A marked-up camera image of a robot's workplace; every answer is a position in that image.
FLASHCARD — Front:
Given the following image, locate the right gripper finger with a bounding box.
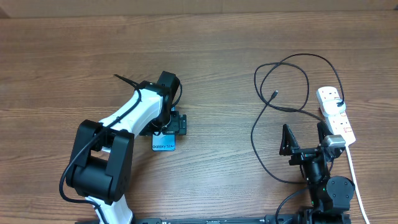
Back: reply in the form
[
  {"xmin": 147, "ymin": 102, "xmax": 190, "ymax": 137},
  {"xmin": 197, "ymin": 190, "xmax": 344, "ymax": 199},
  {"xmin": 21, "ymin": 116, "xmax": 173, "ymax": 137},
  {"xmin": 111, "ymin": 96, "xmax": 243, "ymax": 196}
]
[
  {"xmin": 279, "ymin": 124, "xmax": 300, "ymax": 156},
  {"xmin": 317, "ymin": 121, "xmax": 333, "ymax": 143}
]

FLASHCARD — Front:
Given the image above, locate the blue Galaxy smartphone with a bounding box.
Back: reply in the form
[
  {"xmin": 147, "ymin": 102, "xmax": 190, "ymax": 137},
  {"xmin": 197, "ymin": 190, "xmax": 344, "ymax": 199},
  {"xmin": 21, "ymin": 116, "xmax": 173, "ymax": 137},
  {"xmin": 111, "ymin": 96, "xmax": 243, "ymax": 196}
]
[{"xmin": 152, "ymin": 114, "xmax": 176, "ymax": 152}]

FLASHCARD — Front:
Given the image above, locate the black USB charging cable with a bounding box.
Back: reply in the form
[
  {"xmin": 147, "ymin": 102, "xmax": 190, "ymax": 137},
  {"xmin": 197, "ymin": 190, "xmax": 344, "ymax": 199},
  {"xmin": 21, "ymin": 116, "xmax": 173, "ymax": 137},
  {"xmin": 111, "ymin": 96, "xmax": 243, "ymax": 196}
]
[{"xmin": 250, "ymin": 53, "xmax": 346, "ymax": 185}]

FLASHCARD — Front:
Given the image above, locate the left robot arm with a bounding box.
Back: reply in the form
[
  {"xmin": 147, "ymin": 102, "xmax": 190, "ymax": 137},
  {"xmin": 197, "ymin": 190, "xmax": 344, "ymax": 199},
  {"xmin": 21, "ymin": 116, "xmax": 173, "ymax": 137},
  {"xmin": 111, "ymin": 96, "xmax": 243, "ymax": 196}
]
[{"xmin": 59, "ymin": 71, "xmax": 187, "ymax": 223}]

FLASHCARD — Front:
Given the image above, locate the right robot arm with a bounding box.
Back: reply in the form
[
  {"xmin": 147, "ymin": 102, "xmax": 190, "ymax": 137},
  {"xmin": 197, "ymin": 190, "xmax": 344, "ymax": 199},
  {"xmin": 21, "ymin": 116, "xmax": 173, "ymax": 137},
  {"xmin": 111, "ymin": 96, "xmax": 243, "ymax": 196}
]
[{"xmin": 274, "ymin": 122, "xmax": 355, "ymax": 223}]

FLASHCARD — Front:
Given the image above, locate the white charger adapter plug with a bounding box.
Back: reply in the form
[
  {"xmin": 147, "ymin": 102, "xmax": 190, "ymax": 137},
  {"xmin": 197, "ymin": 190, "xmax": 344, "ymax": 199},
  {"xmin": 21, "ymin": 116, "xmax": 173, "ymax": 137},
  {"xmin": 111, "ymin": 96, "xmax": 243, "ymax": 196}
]
[{"xmin": 320, "ymin": 98, "xmax": 346, "ymax": 117}]

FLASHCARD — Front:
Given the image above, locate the white power strip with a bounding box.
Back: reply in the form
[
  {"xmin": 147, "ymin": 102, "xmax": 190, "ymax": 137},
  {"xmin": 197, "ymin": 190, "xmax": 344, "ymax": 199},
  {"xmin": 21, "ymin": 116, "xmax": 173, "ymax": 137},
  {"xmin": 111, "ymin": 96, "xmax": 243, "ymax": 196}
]
[{"xmin": 316, "ymin": 86, "xmax": 356, "ymax": 146}]

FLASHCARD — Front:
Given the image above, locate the white power strip cord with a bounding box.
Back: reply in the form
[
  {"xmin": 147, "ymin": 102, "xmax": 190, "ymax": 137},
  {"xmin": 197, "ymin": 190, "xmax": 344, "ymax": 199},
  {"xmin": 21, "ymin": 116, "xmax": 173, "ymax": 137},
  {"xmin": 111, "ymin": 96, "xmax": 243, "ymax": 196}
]
[{"xmin": 344, "ymin": 145, "xmax": 371, "ymax": 224}]

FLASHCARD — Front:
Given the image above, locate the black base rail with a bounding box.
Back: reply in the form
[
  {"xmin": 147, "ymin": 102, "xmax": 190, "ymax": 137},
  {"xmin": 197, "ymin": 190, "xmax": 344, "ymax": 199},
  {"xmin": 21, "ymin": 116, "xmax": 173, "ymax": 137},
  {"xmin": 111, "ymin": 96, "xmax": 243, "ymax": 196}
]
[{"xmin": 74, "ymin": 213, "xmax": 352, "ymax": 224}]

